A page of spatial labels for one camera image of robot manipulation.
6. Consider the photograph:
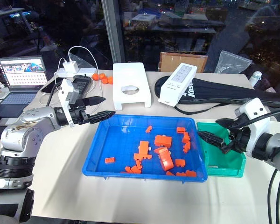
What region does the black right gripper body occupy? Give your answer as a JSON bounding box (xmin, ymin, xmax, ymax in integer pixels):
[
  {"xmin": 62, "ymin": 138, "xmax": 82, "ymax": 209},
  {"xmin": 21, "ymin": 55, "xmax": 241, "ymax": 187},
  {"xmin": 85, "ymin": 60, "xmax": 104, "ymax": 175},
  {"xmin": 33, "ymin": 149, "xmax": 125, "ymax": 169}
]
[{"xmin": 221, "ymin": 115, "xmax": 251, "ymax": 154}]

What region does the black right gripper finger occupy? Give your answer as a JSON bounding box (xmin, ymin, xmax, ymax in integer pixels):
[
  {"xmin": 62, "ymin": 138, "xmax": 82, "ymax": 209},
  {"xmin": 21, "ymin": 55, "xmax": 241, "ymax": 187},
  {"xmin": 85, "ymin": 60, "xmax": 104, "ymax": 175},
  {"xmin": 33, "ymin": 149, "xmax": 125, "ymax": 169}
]
[
  {"xmin": 196, "ymin": 131, "xmax": 225, "ymax": 147},
  {"xmin": 215, "ymin": 118, "xmax": 239, "ymax": 129}
]

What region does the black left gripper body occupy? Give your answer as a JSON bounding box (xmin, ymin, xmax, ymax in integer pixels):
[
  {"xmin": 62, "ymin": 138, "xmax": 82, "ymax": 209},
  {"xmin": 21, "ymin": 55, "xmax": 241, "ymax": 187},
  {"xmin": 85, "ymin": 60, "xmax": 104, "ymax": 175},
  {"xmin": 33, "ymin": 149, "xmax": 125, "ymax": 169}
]
[{"xmin": 69, "ymin": 105, "xmax": 92, "ymax": 126}]

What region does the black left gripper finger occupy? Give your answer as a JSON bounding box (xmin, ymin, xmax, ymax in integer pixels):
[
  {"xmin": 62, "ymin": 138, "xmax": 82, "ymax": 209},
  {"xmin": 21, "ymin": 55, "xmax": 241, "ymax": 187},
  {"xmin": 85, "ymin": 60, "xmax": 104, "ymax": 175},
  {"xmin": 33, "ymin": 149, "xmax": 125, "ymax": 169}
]
[
  {"xmin": 89, "ymin": 111, "xmax": 116, "ymax": 125},
  {"xmin": 76, "ymin": 96, "xmax": 106, "ymax": 106}
]

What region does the green plastic tray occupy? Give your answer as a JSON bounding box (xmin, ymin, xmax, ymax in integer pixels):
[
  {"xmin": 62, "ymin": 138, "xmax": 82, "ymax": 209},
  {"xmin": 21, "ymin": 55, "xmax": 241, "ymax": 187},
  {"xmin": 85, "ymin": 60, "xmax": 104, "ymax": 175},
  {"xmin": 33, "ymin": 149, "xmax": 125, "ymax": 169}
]
[{"xmin": 196, "ymin": 121, "xmax": 247, "ymax": 179}]

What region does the long white printed box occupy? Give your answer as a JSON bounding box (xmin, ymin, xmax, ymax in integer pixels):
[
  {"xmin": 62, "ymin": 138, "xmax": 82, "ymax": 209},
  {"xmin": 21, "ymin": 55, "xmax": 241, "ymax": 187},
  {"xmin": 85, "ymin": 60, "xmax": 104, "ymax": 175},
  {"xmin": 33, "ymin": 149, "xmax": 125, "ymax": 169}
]
[{"xmin": 157, "ymin": 63, "xmax": 198, "ymax": 108}]

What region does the brown cardboard box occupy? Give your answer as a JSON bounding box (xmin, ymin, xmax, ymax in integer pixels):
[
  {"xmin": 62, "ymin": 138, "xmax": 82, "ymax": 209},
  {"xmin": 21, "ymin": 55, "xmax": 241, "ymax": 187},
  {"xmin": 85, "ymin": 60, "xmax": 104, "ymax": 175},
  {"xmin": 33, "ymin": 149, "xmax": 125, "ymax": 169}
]
[{"xmin": 157, "ymin": 51, "xmax": 209, "ymax": 74}]

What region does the black power adapter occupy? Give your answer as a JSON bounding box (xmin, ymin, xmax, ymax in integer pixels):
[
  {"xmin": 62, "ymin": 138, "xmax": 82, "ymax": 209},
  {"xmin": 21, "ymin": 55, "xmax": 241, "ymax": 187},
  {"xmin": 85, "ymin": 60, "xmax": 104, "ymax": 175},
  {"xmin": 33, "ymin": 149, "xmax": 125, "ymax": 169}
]
[{"xmin": 72, "ymin": 74, "xmax": 92, "ymax": 94}]

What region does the orange studded block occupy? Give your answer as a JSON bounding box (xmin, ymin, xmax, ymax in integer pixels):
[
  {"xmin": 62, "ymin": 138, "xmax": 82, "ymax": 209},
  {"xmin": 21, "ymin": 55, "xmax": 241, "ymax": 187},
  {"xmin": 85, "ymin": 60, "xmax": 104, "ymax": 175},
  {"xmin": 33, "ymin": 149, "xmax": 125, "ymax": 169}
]
[
  {"xmin": 182, "ymin": 131, "xmax": 192, "ymax": 144},
  {"xmin": 182, "ymin": 141, "xmax": 192, "ymax": 154},
  {"xmin": 124, "ymin": 160, "xmax": 143, "ymax": 175}
]

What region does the white power strip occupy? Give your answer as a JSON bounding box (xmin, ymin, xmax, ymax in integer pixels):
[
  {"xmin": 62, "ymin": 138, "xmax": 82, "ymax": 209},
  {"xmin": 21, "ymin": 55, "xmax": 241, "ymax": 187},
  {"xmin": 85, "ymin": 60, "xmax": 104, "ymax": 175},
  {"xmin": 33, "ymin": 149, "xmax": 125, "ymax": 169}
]
[{"xmin": 54, "ymin": 67, "xmax": 98, "ymax": 79}]

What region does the black racket bag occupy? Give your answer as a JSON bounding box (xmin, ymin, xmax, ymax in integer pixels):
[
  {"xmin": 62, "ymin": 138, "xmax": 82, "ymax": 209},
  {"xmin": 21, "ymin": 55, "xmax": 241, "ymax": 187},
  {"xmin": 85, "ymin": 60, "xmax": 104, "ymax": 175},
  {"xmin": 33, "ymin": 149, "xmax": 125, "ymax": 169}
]
[{"xmin": 154, "ymin": 75, "xmax": 280, "ymax": 115}]

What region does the blue plastic tray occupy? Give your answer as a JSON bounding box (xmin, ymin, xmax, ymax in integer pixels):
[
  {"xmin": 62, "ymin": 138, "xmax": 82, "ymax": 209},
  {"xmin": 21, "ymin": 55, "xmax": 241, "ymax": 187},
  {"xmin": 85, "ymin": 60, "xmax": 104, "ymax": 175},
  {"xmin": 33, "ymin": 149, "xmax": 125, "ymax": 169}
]
[{"xmin": 82, "ymin": 114, "xmax": 209, "ymax": 182}]

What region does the white charger plug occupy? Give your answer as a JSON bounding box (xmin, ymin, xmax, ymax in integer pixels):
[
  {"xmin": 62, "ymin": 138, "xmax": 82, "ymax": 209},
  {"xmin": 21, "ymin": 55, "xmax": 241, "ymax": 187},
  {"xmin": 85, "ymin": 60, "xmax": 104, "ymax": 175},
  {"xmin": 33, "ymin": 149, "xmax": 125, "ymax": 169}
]
[{"xmin": 63, "ymin": 61, "xmax": 80, "ymax": 73}]

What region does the black smartphone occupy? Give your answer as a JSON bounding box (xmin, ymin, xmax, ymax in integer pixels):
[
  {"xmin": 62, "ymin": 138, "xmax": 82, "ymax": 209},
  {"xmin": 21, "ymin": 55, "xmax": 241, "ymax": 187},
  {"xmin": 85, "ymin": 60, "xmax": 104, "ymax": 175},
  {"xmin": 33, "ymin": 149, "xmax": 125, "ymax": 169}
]
[{"xmin": 40, "ymin": 77, "xmax": 64, "ymax": 94}]

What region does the white stand with round hole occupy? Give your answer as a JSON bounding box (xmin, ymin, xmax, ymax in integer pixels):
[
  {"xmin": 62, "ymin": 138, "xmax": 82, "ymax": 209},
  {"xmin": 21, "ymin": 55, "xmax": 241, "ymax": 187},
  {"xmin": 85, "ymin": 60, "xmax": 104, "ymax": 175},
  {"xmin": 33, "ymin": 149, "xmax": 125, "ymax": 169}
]
[{"xmin": 112, "ymin": 62, "xmax": 153, "ymax": 111}]

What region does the large orange block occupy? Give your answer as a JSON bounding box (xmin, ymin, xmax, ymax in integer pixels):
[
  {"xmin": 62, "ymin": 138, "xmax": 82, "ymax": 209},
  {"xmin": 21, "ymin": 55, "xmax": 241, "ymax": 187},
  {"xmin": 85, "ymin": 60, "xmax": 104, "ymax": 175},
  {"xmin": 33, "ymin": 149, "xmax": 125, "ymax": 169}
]
[
  {"xmin": 159, "ymin": 153, "xmax": 175, "ymax": 171},
  {"xmin": 154, "ymin": 147, "xmax": 170, "ymax": 156},
  {"xmin": 154, "ymin": 135, "xmax": 173, "ymax": 148}
]

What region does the tall orange block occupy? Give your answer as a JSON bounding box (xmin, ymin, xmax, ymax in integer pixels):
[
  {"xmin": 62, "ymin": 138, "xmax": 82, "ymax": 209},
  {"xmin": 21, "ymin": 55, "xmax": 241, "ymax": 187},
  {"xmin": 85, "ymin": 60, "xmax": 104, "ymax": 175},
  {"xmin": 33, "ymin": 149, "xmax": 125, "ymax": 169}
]
[{"xmin": 139, "ymin": 140, "xmax": 150, "ymax": 155}]

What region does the white bottle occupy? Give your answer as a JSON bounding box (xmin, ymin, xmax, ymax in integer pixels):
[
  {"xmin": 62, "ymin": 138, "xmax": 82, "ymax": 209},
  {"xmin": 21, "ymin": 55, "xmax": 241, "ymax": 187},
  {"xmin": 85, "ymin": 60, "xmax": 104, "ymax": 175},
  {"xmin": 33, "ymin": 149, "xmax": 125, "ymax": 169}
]
[{"xmin": 248, "ymin": 70, "xmax": 263, "ymax": 88}]

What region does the flat orange block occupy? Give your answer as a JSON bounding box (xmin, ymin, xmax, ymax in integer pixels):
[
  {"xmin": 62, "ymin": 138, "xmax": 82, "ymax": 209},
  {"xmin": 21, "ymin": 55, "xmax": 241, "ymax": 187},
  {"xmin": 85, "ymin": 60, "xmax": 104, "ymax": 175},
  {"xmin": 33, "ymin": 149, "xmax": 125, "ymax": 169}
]
[{"xmin": 133, "ymin": 153, "xmax": 153, "ymax": 162}]

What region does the clear plastic bag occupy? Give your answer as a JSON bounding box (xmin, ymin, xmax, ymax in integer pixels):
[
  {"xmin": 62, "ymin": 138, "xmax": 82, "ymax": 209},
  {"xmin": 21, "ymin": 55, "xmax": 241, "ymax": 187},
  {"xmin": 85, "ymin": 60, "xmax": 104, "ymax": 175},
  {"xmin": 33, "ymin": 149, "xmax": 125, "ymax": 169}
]
[{"xmin": 215, "ymin": 49, "xmax": 253, "ymax": 74}]

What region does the open laptop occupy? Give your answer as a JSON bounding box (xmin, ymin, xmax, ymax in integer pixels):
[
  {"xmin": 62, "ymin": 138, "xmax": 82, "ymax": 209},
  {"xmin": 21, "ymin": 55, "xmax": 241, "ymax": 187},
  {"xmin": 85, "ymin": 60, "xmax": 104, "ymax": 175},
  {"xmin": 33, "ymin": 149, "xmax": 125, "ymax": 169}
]
[{"xmin": 0, "ymin": 55, "xmax": 49, "ymax": 118}]

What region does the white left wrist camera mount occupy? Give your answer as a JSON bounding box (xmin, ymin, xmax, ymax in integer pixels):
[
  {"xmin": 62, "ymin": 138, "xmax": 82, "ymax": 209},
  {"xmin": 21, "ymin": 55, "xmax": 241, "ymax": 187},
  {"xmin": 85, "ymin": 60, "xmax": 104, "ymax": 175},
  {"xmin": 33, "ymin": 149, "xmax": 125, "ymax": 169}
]
[{"xmin": 57, "ymin": 78, "xmax": 82, "ymax": 128}]

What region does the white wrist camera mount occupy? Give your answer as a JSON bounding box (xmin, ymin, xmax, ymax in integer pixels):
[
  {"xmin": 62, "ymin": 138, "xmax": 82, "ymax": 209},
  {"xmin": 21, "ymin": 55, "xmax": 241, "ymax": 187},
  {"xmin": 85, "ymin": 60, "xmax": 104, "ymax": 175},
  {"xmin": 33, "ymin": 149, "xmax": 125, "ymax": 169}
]
[
  {"xmin": 234, "ymin": 98, "xmax": 272, "ymax": 154},
  {"xmin": 57, "ymin": 78, "xmax": 82, "ymax": 128}
]

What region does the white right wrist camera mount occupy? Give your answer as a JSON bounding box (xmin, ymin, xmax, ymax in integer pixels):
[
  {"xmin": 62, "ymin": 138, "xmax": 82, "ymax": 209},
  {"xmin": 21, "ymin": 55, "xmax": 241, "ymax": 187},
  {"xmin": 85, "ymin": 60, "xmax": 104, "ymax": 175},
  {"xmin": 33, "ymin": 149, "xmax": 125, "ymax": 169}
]
[{"xmin": 234, "ymin": 98, "xmax": 272, "ymax": 154}]

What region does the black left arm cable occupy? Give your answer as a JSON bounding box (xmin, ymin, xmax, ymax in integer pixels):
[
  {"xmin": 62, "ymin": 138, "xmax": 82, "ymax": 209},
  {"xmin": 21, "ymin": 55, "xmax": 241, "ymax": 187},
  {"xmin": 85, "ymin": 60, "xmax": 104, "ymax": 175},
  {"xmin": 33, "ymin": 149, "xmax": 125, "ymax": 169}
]
[{"xmin": 46, "ymin": 83, "xmax": 62, "ymax": 108}]

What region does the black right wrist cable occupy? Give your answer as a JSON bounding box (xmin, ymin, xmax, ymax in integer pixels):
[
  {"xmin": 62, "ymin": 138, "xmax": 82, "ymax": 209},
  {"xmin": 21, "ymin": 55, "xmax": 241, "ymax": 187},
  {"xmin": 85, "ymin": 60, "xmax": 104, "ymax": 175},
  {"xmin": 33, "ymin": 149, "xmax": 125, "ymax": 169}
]
[{"xmin": 244, "ymin": 109, "xmax": 280, "ymax": 131}]

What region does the white charging cable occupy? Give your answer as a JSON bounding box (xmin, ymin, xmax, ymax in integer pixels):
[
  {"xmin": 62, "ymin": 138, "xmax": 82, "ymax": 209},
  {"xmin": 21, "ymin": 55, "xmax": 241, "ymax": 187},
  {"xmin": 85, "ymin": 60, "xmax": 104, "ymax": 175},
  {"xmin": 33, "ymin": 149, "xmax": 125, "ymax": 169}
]
[{"xmin": 39, "ymin": 45, "xmax": 100, "ymax": 111}]

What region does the grey window post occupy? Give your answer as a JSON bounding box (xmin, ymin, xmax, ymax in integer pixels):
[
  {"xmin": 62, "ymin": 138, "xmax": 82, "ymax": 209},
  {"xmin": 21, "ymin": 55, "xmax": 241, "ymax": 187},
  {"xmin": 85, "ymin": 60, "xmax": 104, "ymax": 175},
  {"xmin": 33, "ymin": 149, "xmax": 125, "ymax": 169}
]
[{"xmin": 101, "ymin": 0, "xmax": 126, "ymax": 70}]

